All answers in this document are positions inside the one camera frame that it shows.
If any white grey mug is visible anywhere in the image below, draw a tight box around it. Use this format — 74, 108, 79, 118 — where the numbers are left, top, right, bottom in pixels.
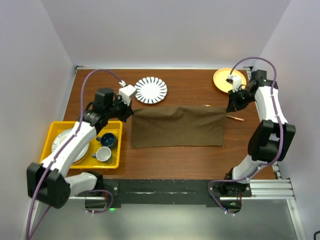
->
92, 146, 113, 163

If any aluminium frame rail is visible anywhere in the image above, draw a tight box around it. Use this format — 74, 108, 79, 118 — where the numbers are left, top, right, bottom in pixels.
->
31, 177, 297, 200

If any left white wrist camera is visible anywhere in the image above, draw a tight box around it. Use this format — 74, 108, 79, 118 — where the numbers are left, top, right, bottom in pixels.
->
118, 84, 137, 106

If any yellow plastic bin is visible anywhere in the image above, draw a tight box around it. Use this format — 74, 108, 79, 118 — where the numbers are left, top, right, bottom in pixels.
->
40, 120, 123, 171

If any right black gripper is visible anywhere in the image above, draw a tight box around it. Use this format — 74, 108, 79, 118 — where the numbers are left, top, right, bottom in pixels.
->
227, 87, 257, 113

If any white blue striped plate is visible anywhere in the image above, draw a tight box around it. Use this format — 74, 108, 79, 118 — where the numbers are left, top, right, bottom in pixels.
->
134, 76, 168, 105

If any brown cloth napkin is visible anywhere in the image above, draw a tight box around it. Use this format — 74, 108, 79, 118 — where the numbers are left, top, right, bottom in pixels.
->
131, 105, 227, 149

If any dark blue mug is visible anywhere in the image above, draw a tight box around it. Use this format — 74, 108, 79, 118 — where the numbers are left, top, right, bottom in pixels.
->
95, 132, 118, 150

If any orange plate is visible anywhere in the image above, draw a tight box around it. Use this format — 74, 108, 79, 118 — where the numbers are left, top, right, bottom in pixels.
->
213, 68, 247, 93

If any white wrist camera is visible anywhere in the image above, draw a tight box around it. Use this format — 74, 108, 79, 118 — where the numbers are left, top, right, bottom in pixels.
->
118, 84, 137, 106
226, 74, 242, 93

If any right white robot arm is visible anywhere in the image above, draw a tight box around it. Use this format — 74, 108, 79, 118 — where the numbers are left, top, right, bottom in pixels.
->
218, 70, 296, 197

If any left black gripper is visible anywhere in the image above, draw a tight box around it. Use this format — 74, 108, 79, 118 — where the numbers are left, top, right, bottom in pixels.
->
105, 94, 134, 123

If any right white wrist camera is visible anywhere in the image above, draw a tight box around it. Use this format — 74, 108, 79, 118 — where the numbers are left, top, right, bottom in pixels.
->
226, 74, 242, 93

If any white paper plate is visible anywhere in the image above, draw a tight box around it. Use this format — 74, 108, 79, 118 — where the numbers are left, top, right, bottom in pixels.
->
51, 128, 89, 165

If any copper spoon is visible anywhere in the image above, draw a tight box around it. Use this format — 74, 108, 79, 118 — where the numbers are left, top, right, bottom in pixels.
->
227, 115, 244, 122

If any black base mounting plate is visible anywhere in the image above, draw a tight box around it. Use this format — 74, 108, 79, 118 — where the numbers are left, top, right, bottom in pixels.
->
74, 178, 252, 210

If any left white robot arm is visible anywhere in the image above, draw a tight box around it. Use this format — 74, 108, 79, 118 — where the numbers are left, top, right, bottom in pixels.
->
26, 85, 137, 209

